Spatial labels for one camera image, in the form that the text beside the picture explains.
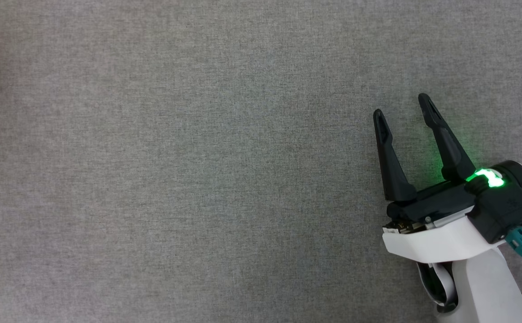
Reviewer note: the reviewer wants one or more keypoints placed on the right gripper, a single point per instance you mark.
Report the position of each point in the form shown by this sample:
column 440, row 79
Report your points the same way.
column 440, row 242

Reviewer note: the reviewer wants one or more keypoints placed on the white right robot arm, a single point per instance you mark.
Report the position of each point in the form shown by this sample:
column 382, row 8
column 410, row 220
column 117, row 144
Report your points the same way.
column 489, row 291

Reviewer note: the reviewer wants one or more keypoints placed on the grey fabric sofa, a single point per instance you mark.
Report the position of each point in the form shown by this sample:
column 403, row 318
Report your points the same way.
column 225, row 170

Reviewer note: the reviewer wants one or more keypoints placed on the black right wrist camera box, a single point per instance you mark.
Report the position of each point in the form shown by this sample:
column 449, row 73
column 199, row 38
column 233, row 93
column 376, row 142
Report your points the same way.
column 507, row 211

